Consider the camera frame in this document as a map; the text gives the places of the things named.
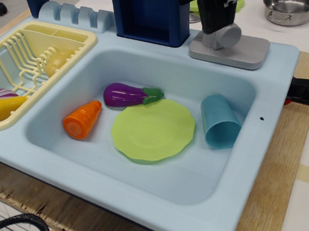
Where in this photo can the grey toy faucet lever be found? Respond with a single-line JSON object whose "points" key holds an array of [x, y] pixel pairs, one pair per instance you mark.
{"points": [[228, 46]]}

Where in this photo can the green plastic plate behind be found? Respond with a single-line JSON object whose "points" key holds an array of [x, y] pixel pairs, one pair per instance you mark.
{"points": [[194, 6]]}

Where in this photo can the dark blue toy faucet column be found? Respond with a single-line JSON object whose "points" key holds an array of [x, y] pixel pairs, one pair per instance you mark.
{"points": [[163, 22]]}

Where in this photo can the stainless steel pot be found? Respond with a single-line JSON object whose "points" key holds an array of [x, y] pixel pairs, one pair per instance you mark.
{"points": [[287, 12]]}

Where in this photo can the blue plastic cup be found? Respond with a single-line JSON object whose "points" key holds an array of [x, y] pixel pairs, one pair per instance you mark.
{"points": [[220, 124]]}

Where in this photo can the black clamp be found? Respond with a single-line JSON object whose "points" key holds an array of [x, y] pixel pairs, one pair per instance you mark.
{"points": [[298, 91]]}

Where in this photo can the purple toy eggplant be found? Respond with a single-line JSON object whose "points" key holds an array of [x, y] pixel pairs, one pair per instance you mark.
{"points": [[122, 95]]}

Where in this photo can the lime green plastic plate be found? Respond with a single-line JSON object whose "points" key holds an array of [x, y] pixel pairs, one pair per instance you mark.
{"points": [[153, 132]]}

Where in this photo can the light blue toy sink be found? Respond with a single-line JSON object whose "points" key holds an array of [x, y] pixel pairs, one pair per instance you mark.
{"points": [[200, 189]]}

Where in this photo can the pale yellow toy potato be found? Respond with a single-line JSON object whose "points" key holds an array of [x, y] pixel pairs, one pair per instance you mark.
{"points": [[56, 61]]}

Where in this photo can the orange toy carrot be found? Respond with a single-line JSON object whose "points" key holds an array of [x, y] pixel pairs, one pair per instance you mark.
{"points": [[81, 121]]}

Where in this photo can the black chair caster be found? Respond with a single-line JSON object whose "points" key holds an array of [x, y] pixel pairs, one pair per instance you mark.
{"points": [[0, 7]]}

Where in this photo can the cream plastic dish rack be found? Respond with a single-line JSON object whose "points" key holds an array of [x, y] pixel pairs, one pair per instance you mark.
{"points": [[25, 51]]}

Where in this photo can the yellow toy squash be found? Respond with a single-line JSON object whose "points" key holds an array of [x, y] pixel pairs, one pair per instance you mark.
{"points": [[10, 104]]}

